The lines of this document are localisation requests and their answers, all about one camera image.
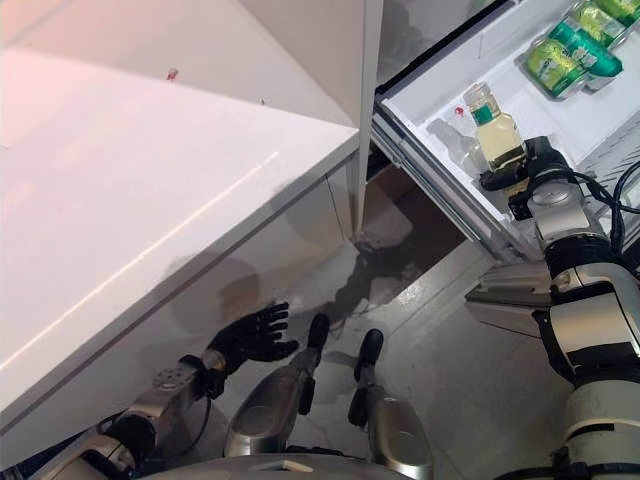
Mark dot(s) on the dark green drink can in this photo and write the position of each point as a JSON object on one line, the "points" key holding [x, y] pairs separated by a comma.
{"points": [[585, 50]]}

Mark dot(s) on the white fridge drawer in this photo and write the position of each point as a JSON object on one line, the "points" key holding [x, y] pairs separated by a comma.
{"points": [[550, 125]]}

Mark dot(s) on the white counter cabinet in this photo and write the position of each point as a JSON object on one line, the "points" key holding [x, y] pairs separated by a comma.
{"points": [[125, 200]]}

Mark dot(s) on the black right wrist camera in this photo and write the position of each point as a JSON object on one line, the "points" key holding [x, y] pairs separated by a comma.
{"points": [[520, 206]]}

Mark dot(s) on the light green drink can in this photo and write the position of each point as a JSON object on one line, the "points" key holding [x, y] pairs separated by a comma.
{"points": [[552, 65], [625, 9], [597, 22]]}

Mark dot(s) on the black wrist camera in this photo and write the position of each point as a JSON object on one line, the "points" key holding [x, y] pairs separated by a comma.
{"points": [[212, 382], [520, 206]]}

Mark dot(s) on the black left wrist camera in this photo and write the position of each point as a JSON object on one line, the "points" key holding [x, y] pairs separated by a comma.
{"points": [[212, 382]]}

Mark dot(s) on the yellow tea bottle white cap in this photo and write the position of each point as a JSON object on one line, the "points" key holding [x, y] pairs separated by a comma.
{"points": [[497, 140]]}

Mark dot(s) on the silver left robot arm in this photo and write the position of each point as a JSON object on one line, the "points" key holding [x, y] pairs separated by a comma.
{"points": [[145, 405]]}

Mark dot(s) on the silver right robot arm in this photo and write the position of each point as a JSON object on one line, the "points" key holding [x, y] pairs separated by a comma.
{"points": [[585, 325]]}

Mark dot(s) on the small red sticker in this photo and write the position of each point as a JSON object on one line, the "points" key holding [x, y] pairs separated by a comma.
{"points": [[171, 74]]}

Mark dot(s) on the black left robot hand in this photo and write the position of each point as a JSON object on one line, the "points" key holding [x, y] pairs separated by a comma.
{"points": [[250, 340]]}

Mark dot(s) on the tall white side panel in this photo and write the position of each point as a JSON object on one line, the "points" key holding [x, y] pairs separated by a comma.
{"points": [[320, 40]]}

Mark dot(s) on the silver black robot leg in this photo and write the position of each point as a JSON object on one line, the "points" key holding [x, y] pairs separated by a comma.
{"points": [[395, 430], [270, 405]]}

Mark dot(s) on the silver black right robot leg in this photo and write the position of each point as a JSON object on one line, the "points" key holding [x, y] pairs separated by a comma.
{"points": [[395, 430]]}

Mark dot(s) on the silver black left robot leg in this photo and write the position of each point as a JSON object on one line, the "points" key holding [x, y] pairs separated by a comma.
{"points": [[270, 405]]}

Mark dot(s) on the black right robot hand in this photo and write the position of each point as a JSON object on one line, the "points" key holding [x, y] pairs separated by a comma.
{"points": [[545, 165]]}

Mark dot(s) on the stainless steel fridge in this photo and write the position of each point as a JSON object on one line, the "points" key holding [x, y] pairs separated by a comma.
{"points": [[400, 50]]}

